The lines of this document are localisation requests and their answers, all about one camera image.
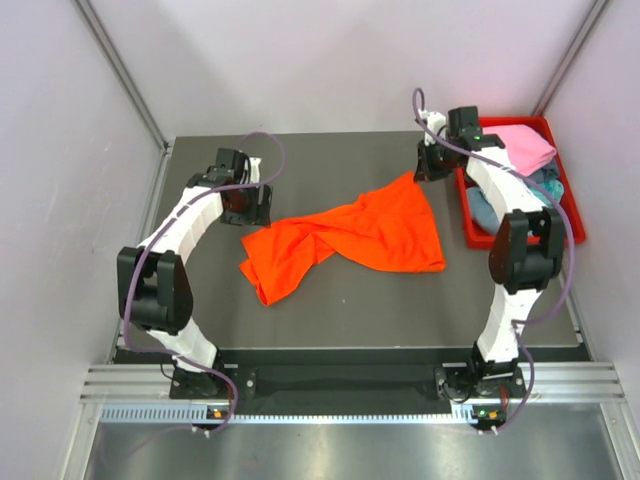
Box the orange t-shirt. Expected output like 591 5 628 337
239 172 447 306

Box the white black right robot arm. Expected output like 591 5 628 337
413 101 566 396

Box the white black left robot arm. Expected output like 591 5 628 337
116 148 272 397

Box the blue-grey folded t-shirt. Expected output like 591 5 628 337
466 186 500 236

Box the pink folded t-shirt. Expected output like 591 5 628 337
483 124 557 177

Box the grey-blue folded t-shirt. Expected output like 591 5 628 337
528 159 561 184

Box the teal folded t-shirt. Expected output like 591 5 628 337
530 179 565 207

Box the red plastic bin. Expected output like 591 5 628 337
453 116 587 250

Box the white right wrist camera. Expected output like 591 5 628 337
419 110 447 146

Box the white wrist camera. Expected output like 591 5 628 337
419 110 447 146
241 157 262 185

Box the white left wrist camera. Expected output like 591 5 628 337
241 157 262 185

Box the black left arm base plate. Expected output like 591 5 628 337
169 367 257 400

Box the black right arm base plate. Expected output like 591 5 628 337
434 364 526 403

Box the grey slotted cable duct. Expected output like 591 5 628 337
100 404 499 425

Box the aluminium frame rail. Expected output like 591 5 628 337
80 362 625 403

